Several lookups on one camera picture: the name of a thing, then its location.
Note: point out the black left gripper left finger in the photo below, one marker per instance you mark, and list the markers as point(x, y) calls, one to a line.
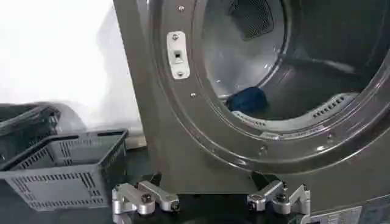
point(143, 198)

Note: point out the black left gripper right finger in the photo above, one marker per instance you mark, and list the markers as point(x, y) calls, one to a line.
point(274, 198)

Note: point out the grey slotted plastic basket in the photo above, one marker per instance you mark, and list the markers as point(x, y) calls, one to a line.
point(64, 170)

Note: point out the grey dryer with round opening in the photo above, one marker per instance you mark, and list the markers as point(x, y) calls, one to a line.
point(213, 137)

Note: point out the dark blue garment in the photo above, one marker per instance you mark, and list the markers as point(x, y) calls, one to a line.
point(247, 100)

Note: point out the dark grey plastic basket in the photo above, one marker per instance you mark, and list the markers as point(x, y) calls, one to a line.
point(24, 128)

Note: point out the white door latch plate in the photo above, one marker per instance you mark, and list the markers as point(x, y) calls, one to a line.
point(178, 54)

